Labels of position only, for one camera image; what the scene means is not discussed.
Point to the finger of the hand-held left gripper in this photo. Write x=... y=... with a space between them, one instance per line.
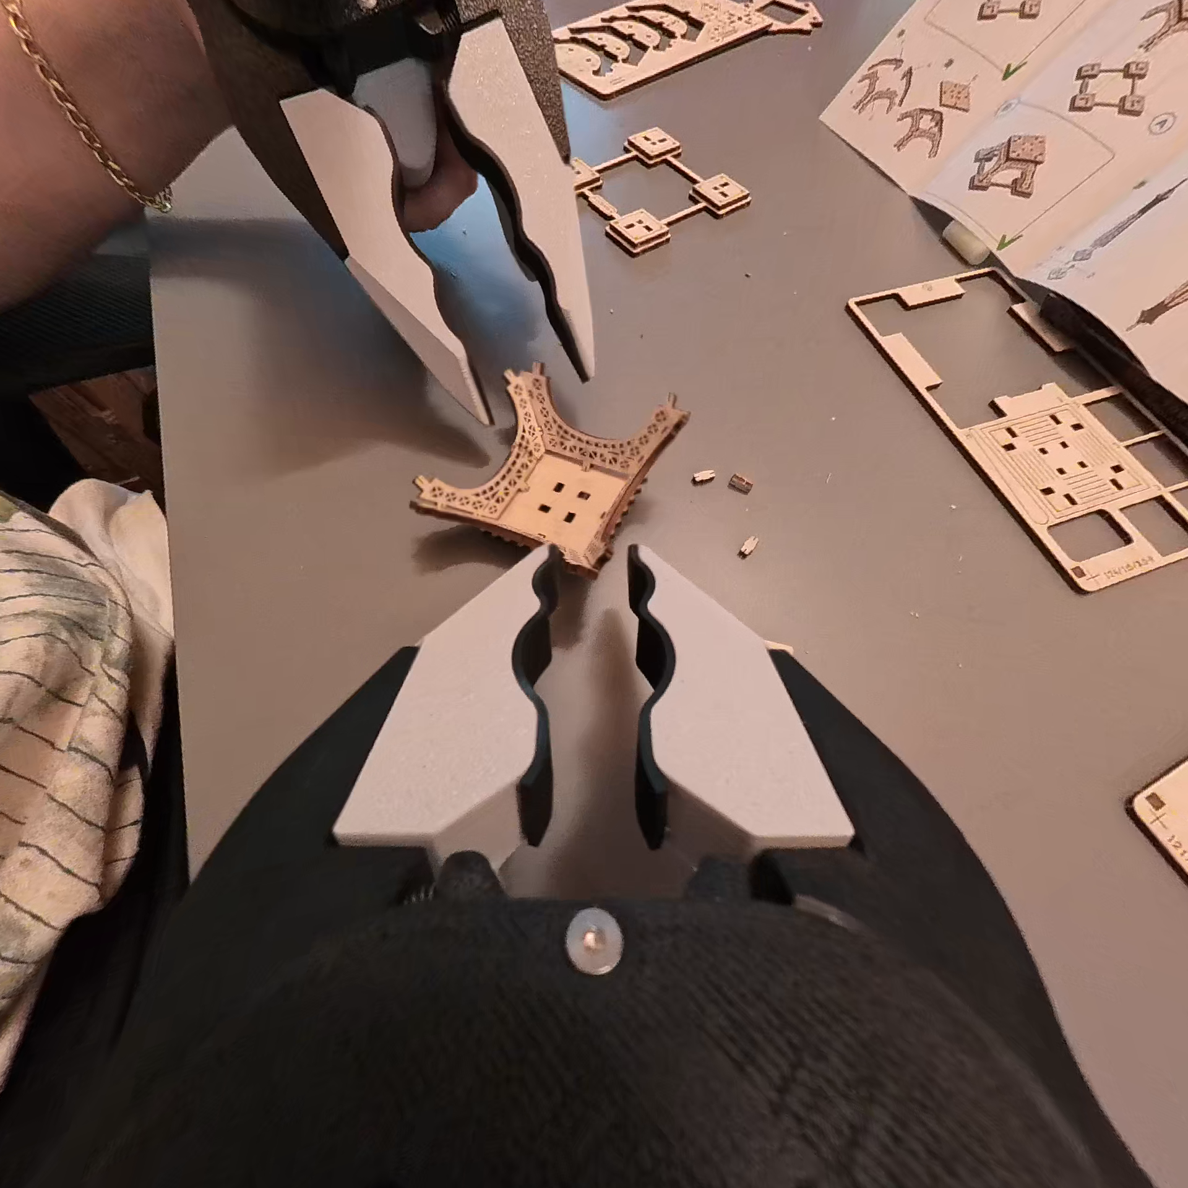
x=533 y=139
x=362 y=214

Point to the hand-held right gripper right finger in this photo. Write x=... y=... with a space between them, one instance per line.
x=742 y=743

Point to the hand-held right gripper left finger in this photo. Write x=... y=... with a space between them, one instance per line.
x=435 y=743

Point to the wooden tower base model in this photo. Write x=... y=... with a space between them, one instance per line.
x=557 y=483

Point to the person's left forearm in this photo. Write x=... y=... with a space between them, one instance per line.
x=46 y=204

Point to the grey desk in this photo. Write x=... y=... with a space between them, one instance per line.
x=834 y=696

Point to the person's left hand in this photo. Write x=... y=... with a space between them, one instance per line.
x=138 y=74

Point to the wooden part sheet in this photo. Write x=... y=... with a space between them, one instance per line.
x=649 y=56
x=1164 y=817
x=1048 y=464

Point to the white printed shirt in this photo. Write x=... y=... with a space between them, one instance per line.
x=65 y=743

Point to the small white wax stick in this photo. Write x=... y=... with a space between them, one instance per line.
x=964 y=244

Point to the folded assembly manual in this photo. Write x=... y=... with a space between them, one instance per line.
x=1066 y=121

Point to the square wooden frame piece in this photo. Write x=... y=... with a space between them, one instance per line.
x=638 y=231

